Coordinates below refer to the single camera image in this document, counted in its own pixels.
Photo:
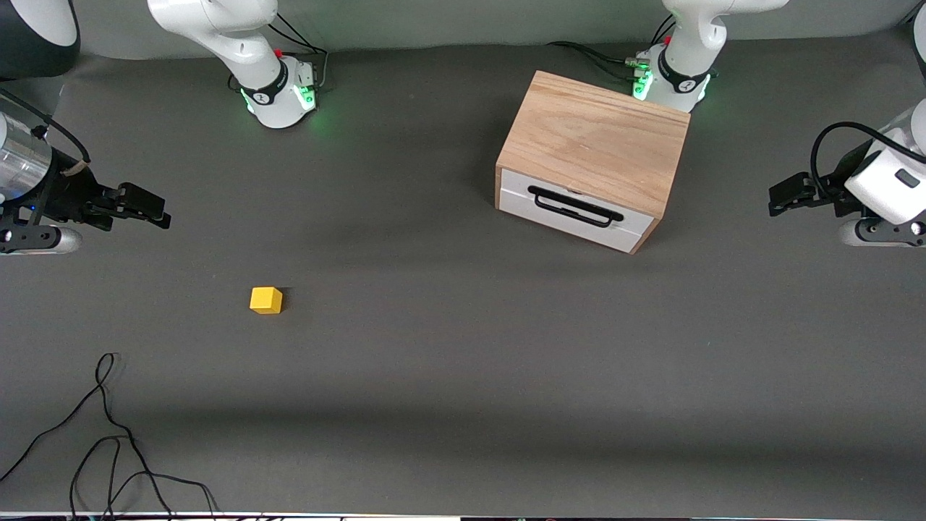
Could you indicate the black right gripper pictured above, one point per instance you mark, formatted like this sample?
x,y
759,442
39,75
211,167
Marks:
x,y
66,198

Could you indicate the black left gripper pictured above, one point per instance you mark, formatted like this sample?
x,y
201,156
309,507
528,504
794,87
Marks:
x,y
836,183

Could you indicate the yellow cube block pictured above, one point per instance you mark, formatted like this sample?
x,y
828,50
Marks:
x,y
265,300

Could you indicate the white-fronted wooden drawer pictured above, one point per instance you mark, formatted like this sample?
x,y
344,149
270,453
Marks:
x,y
517,189

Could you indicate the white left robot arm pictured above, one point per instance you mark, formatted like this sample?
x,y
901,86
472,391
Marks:
x,y
691,43

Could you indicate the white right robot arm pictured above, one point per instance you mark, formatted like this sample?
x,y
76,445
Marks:
x,y
239,43

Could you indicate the wooden drawer cabinet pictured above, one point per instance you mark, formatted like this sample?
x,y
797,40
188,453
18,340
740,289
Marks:
x,y
593,137

